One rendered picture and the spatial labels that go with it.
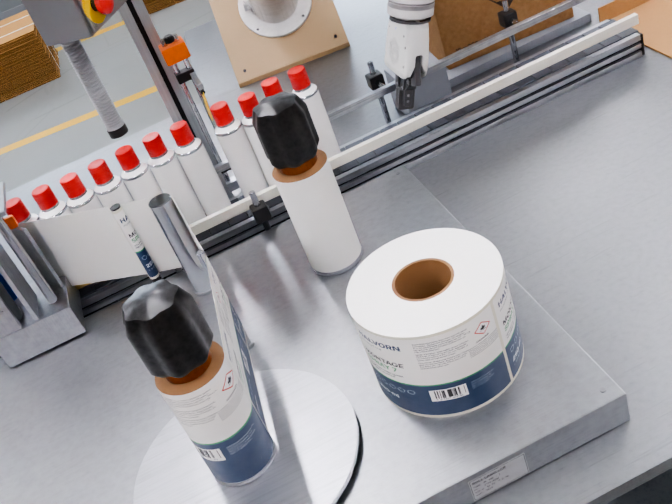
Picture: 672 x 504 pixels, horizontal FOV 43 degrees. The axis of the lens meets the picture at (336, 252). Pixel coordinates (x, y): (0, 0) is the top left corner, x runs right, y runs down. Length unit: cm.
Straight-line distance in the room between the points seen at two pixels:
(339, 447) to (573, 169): 69
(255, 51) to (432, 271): 124
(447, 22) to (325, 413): 99
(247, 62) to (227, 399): 134
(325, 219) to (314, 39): 99
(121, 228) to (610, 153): 84
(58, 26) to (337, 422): 78
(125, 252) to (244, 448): 53
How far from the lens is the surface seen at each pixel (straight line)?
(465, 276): 105
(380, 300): 105
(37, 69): 554
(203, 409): 101
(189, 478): 116
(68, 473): 129
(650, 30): 191
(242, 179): 158
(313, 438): 111
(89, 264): 152
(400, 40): 157
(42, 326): 150
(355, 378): 118
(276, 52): 222
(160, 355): 95
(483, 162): 159
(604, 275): 130
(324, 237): 131
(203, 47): 256
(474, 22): 188
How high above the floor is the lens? 170
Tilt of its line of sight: 36 degrees down
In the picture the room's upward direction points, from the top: 22 degrees counter-clockwise
